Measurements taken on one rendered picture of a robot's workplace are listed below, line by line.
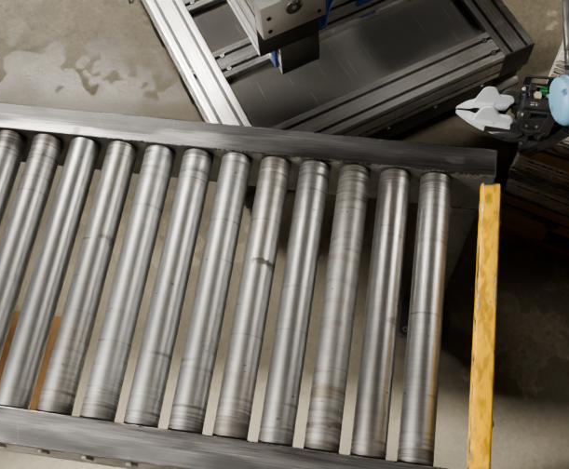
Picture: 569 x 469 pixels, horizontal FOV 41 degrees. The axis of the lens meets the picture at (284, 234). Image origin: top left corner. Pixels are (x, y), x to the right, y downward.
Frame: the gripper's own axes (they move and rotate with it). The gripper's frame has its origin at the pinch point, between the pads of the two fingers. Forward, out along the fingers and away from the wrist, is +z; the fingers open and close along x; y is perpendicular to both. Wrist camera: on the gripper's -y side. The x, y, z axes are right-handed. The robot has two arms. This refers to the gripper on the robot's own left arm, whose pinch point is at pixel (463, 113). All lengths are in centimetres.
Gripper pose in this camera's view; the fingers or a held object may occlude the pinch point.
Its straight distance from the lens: 134.2
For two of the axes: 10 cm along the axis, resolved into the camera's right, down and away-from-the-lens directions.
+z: -9.9, -1.1, 1.1
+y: -0.6, -4.1, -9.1
